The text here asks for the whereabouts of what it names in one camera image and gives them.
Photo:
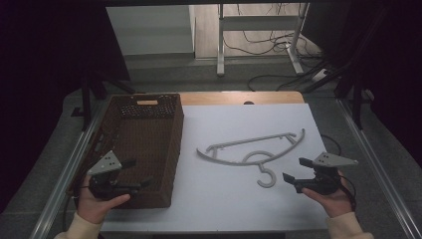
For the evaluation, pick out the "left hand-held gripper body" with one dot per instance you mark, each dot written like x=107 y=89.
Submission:
x=105 y=163

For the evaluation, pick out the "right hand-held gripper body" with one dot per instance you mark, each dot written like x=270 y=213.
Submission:
x=331 y=160

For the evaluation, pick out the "person's right hand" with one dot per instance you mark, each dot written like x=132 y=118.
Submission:
x=336 y=204

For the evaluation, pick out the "person's left hand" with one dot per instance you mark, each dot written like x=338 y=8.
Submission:
x=94 y=209

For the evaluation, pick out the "brown wicker basket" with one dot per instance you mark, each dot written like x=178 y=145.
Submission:
x=146 y=139

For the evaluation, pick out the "black metal stand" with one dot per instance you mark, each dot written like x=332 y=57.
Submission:
x=87 y=99
x=357 y=106

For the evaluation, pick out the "grey plastic clothes hanger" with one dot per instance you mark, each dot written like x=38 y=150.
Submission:
x=229 y=163

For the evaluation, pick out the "white table mat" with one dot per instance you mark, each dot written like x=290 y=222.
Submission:
x=232 y=205

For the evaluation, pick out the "white power strip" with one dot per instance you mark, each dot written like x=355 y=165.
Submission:
x=319 y=75

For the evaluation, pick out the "white board panel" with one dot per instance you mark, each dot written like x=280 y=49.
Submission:
x=149 y=30

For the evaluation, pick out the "aluminium rail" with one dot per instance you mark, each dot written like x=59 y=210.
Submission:
x=381 y=166
x=63 y=186

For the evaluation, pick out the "white metal desk frame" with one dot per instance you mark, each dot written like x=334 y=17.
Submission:
x=258 y=23

